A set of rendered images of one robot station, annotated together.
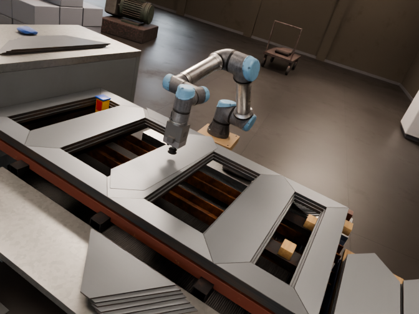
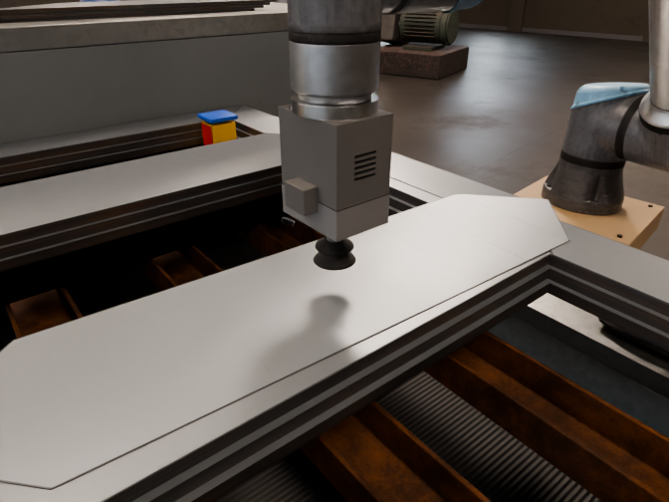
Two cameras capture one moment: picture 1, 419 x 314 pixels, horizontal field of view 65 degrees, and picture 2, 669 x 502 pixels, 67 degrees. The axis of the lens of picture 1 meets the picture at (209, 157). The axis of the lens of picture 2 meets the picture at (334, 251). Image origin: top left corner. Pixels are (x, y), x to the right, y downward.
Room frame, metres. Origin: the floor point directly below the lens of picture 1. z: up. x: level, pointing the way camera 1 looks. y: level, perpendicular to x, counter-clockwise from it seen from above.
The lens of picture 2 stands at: (0.93, -0.05, 1.14)
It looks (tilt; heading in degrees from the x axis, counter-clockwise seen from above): 29 degrees down; 30
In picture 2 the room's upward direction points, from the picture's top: straight up
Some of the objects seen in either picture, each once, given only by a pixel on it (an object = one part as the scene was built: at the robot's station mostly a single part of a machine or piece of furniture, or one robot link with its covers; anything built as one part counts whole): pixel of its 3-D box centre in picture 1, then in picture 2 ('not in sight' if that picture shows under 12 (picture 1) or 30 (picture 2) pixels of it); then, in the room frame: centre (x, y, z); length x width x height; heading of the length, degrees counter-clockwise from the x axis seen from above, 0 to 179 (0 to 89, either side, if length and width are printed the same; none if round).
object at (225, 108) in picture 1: (226, 110); (607, 119); (2.00, -0.02, 0.90); 0.13 x 0.12 x 0.14; 64
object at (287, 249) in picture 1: (287, 249); not in sight; (0.99, -0.39, 0.79); 0.06 x 0.05 x 0.04; 159
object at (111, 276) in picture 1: (121, 285); not in sight; (0.65, 0.15, 0.77); 0.45 x 0.20 x 0.04; 69
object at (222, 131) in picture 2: (101, 114); (223, 166); (1.69, 0.66, 0.78); 0.05 x 0.05 x 0.19; 69
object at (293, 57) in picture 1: (285, 47); not in sight; (8.47, -1.03, 0.54); 1.33 x 0.78 x 1.07; 167
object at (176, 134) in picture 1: (174, 132); (323, 160); (1.30, 0.18, 0.99); 0.10 x 0.09 x 0.16; 159
